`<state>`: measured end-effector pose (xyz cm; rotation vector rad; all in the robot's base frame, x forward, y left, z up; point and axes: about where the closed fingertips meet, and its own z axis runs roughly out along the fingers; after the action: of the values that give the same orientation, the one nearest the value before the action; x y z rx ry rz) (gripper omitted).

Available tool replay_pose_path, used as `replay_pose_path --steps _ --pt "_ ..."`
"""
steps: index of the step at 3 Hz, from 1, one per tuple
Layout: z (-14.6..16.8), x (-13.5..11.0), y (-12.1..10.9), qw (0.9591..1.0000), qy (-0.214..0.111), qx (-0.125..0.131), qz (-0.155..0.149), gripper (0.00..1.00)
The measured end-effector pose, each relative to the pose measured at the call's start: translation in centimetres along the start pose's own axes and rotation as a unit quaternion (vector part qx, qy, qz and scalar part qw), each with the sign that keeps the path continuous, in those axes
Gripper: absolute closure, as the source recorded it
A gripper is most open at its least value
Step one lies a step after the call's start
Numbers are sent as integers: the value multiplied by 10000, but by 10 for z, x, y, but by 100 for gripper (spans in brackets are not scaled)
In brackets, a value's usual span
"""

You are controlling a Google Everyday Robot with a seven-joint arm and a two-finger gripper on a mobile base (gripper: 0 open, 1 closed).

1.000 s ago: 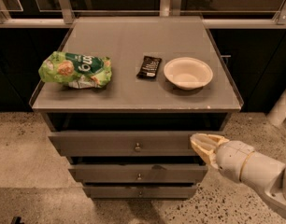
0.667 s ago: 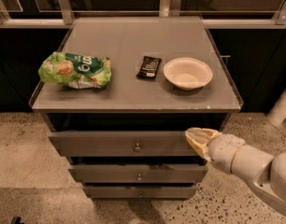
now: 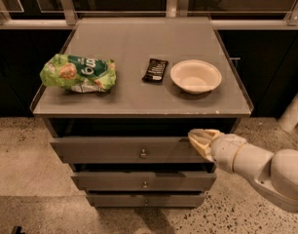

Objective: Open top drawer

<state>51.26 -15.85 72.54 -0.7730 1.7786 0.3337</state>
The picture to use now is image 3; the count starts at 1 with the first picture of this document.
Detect grey top drawer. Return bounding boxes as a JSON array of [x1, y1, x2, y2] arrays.
[[51, 136, 208, 164]]

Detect grey drawer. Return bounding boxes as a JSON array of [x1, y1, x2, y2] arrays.
[[87, 192, 205, 208], [72, 172, 216, 192], [51, 136, 208, 164]]

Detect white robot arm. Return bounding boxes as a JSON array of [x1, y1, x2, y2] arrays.
[[188, 129, 298, 213]]

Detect top drawer metal knob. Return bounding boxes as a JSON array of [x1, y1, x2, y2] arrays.
[[139, 149, 148, 159]]

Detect grey drawer cabinet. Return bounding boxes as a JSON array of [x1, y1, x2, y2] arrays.
[[31, 18, 253, 196]]

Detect grey middle drawer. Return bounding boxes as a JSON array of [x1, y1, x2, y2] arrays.
[[72, 172, 216, 192]]

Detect grey bottom drawer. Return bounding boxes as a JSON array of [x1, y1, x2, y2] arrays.
[[87, 192, 205, 208]]

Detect white paper bowl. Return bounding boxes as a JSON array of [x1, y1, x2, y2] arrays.
[[170, 59, 222, 95]]

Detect black snack bar wrapper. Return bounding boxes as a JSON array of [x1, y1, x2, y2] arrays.
[[142, 58, 168, 83]]

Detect white pillar base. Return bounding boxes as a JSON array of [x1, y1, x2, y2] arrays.
[[278, 93, 298, 132]]

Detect green chip bag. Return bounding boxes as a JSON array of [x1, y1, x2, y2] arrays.
[[40, 54, 116, 93]]

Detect metal window railing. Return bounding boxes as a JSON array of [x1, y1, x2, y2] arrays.
[[0, 0, 298, 30]]

